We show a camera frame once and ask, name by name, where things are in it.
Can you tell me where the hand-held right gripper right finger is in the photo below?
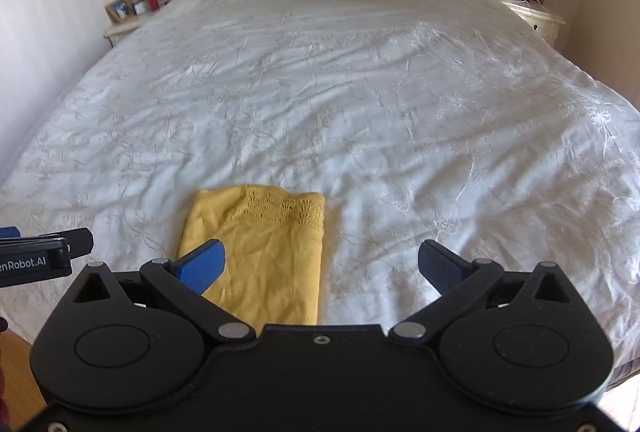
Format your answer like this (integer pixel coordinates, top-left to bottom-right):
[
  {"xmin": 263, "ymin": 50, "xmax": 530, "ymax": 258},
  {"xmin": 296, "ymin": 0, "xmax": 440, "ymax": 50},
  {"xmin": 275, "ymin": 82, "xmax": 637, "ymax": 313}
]
[{"xmin": 389, "ymin": 239, "xmax": 572, "ymax": 344}]

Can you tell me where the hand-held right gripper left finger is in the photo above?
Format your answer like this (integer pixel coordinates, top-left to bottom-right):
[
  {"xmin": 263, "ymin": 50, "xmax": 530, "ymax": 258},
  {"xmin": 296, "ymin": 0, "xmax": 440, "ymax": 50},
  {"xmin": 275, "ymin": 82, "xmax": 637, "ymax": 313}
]
[{"xmin": 72, "ymin": 239, "xmax": 252, "ymax": 344}]

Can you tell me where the bed with white bedspread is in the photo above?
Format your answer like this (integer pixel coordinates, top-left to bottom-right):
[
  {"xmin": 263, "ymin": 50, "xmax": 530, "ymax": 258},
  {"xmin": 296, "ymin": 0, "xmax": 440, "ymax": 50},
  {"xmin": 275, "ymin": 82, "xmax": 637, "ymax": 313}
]
[{"xmin": 0, "ymin": 0, "xmax": 640, "ymax": 383}]

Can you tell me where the cream nightstand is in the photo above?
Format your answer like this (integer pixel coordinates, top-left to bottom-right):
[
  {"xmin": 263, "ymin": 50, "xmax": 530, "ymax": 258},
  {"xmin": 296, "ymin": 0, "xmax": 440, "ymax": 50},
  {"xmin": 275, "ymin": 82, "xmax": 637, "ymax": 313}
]
[
  {"xmin": 103, "ymin": 4, "xmax": 174, "ymax": 48},
  {"xmin": 500, "ymin": 0, "xmax": 567, "ymax": 46}
]

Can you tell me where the wooden picture frame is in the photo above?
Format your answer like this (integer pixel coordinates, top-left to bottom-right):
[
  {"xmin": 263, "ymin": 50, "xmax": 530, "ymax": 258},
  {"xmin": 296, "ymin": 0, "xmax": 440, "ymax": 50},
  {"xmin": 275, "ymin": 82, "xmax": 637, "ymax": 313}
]
[{"xmin": 104, "ymin": 0, "xmax": 137, "ymax": 24}]

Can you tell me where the yellow knitted top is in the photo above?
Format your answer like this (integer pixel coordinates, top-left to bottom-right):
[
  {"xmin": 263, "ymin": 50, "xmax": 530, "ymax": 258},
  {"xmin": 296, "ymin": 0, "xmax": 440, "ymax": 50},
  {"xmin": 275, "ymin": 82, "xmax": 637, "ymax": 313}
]
[{"xmin": 177, "ymin": 184, "xmax": 327, "ymax": 327}]

